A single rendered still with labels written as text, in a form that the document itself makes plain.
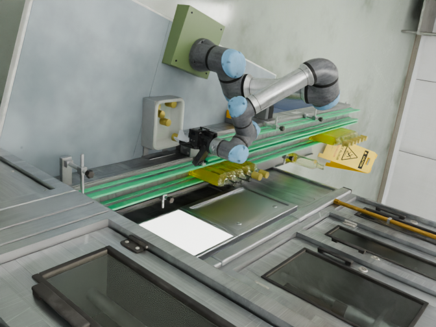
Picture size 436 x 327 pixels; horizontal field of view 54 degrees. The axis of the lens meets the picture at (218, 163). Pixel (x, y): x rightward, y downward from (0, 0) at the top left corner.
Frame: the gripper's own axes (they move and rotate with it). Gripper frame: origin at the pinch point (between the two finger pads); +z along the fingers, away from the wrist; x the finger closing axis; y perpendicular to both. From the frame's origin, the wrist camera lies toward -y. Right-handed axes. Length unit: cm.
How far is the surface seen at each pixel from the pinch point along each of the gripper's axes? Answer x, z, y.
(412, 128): -609, 63, -97
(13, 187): 83, -19, 4
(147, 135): 7.2, 12.9, -0.5
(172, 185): 3.4, -0.6, -21.4
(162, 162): 4.3, 5.5, -11.8
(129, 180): 26.6, 1.0, -13.7
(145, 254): 77, -67, 4
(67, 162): 52, 4, -1
